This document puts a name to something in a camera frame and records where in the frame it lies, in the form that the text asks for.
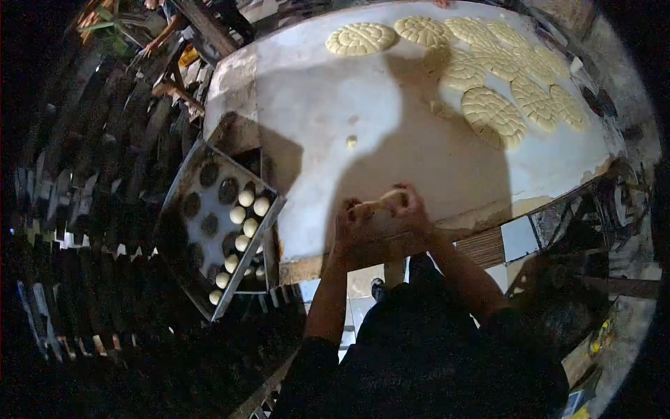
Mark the person's right hand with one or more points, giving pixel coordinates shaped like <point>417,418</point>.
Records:
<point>413,212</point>

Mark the person's left hand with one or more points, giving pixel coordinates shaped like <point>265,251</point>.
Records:
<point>351,233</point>

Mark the person's right fingers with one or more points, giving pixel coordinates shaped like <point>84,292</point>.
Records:
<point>399,196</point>

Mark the person's left fingers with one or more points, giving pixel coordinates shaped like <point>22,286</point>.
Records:
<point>349,208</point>

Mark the pale dough piece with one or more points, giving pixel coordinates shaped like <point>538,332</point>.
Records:
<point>374,207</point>

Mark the small dough crumb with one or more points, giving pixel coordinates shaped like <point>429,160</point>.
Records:
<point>351,141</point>

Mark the person's legs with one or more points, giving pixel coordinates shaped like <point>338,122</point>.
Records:
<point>378,289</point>

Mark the row of dough balls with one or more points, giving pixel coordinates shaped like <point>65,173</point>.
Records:
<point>242,230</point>

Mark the metal baking tray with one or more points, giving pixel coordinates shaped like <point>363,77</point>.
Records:
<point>209,230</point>

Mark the group of patterned flat breads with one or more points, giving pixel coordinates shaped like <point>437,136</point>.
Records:
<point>492,73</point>

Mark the person's body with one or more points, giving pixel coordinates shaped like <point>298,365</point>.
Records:
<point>418,361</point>

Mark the wooden bench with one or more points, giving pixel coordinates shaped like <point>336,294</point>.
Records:
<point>175,84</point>

